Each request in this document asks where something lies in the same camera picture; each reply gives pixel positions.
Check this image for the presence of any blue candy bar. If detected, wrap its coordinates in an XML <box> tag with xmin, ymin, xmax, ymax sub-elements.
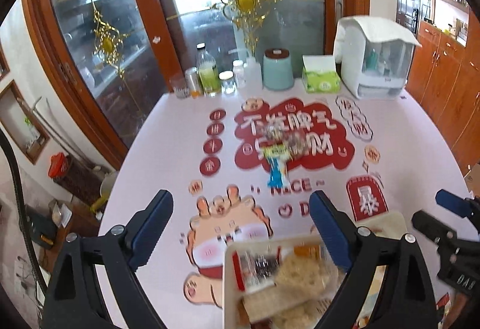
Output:
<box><xmin>266</xmin><ymin>159</ymin><xmax>290</xmax><ymax>188</ymax></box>

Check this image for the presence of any nut brittle clear packet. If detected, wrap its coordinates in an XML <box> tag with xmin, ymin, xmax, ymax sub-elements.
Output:
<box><xmin>283</xmin><ymin>129</ymin><xmax>309</xmax><ymax>159</ymax></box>

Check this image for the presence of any puffed rice cake packet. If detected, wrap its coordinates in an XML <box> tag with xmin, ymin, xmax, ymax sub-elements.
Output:
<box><xmin>275</xmin><ymin>253</ymin><xmax>338</xmax><ymax>297</ymax></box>

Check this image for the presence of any white cardboard tray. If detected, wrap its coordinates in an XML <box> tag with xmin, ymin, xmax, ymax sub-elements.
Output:
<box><xmin>223</xmin><ymin>209</ymin><xmax>410</xmax><ymax>329</ymax></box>

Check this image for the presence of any red container on floor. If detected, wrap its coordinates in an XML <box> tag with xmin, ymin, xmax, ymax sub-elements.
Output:
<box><xmin>48</xmin><ymin>152</ymin><xmax>69</xmax><ymax>179</ymax></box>

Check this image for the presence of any orange wooden cabinet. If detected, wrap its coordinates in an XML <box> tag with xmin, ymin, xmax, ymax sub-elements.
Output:
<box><xmin>406</xmin><ymin>0</ymin><xmax>479</xmax><ymax>174</ymax></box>

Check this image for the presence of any small green candy packet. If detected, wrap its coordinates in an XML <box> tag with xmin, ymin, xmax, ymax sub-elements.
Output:
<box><xmin>262</xmin><ymin>144</ymin><xmax>291</xmax><ymax>161</ymax></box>

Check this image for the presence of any small clear nut packet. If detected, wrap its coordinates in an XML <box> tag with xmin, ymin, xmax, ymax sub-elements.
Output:
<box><xmin>261</xmin><ymin>122</ymin><xmax>284</xmax><ymax>145</ymax></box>

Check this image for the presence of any white countertop storage cabinet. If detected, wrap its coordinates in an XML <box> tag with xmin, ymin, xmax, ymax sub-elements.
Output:
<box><xmin>333</xmin><ymin>16</ymin><xmax>421</xmax><ymax>99</ymax></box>

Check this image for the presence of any green tissue box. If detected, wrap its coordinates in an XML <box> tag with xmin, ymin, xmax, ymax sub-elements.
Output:
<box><xmin>302</xmin><ymin>55</ymin><xmax>341</xmax><ymax>94</ymax></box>

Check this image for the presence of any teal canister brown lid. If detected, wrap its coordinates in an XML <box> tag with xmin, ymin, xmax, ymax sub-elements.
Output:
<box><xmin>263</xmin><ymin>48</ymin><xmax>295</xmax><ymax>91</ymax></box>

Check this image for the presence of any white plastic bottle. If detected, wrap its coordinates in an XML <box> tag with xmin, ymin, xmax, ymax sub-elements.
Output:
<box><xmin>244</xmin><ymin>56</ymin><xmax>263</xmax><ymax>91</ymax></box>

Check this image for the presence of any clear drinking glass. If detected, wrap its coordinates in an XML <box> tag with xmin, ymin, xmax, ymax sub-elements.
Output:
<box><xmin>169</xmin><ymin>73</ymin><xmax>191</xmax><ymax>99</ymax></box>

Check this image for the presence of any small glass jar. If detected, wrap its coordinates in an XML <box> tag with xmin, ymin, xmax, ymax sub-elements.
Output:
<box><xmin>219</xmin><ymin>70</ymin><xmax>236</xmax><ymax>94</ymax></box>

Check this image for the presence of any small white pill bottle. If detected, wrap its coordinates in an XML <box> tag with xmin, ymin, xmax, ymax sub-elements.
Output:
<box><xmin>233</xmin><ymin>60</ymin><xmax>247</xmax><ymax>89</ymax></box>

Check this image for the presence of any clear bottle green label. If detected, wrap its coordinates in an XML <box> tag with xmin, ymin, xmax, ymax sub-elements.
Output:
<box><xmin>196</xmin><ymin>43</ymin><xmax>221</xmax><ymax>97</ymax></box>

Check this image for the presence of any wooden glass sliding door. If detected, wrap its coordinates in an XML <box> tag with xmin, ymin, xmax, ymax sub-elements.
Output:
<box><xmin>21</xmin><ymin>0</ymin><xmax>370</xmax><ymax>168</ymax></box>

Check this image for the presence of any wooden wall niche frame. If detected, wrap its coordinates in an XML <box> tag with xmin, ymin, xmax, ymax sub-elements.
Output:
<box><xmin>1</xmin><ymin>81</ymin><xmax>50</xmax><ymax>164</ymax></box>

